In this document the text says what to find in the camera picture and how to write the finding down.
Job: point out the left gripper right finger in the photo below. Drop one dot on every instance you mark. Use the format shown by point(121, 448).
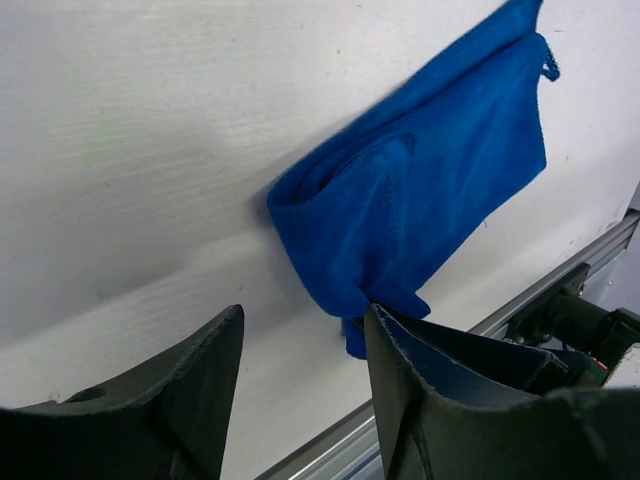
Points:
point(453, 405)

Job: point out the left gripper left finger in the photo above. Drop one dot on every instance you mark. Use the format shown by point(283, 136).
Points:
point(166, 418)

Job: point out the blue towel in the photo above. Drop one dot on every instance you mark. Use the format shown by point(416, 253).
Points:
point(370, 215)

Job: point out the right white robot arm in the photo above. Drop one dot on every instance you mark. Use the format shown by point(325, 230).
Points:
point(588, 341)

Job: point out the aluminium mounting rail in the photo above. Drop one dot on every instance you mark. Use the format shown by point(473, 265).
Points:
point(350, 448)

